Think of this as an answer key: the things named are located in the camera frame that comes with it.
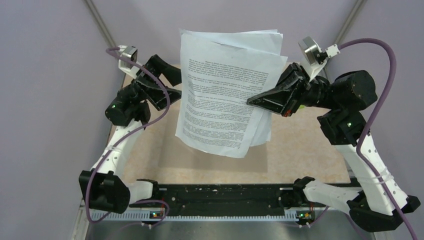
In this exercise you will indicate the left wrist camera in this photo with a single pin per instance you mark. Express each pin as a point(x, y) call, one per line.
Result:
point(129, 54)

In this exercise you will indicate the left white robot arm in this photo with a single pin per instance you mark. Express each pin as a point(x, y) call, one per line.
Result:
point(102, 186)

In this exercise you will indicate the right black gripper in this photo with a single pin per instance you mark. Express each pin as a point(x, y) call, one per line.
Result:
point(293, 87)

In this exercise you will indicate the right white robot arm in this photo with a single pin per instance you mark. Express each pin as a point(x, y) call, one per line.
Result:
point(379, 204)

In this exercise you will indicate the white slotted cable duct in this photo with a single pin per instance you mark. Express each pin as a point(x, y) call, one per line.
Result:
point(145, 215)

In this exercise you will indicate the white printed paper stack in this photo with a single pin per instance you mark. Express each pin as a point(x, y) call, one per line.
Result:
point(219, 72)

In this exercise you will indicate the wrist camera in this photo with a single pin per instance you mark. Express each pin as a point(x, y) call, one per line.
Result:
point(314, 58)
point(129, 54)

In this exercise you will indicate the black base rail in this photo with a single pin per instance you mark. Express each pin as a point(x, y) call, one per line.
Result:
point(218, 200)

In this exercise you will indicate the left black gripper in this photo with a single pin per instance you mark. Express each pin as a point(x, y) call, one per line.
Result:
point(156, 95)

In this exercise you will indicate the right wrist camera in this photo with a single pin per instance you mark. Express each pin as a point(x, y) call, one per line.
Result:
point(314, 58)

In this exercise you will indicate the brown paper folder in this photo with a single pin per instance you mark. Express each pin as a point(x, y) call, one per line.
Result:
point(175, 154)

